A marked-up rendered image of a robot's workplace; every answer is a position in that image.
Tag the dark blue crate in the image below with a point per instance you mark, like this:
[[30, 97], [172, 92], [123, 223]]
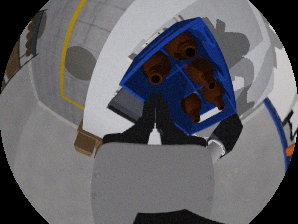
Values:
[[177, 85]]

